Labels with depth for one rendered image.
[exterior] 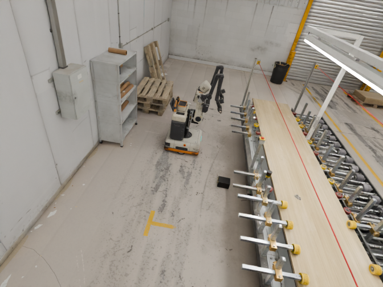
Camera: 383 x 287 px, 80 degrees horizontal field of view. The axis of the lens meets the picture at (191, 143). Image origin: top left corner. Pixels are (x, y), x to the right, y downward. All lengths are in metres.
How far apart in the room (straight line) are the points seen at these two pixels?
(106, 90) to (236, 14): 6.77
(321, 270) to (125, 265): 2.00
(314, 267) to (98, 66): 3.65
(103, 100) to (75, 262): 2.40
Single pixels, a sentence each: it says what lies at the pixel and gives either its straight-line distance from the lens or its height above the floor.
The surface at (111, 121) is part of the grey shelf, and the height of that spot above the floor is 0.54.
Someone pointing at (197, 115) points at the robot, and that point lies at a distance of 4.10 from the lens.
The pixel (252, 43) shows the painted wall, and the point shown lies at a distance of 9.94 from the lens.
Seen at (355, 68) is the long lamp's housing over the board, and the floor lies 2.35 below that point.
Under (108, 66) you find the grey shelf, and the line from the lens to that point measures 3.86.
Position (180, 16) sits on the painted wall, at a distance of 9.87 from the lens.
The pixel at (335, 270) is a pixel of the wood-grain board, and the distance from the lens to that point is 2.53.
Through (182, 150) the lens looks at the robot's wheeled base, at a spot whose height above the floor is 0.13.
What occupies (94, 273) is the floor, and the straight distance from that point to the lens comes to 3.06.
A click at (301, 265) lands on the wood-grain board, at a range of 2.38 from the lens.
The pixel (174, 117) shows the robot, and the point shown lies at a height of 0.77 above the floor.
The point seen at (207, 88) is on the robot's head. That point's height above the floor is 1.32.
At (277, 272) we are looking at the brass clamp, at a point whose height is 0.97.
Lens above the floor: 2.72
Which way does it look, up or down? 35 degrees down
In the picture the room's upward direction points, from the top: 9 degrees clockwise
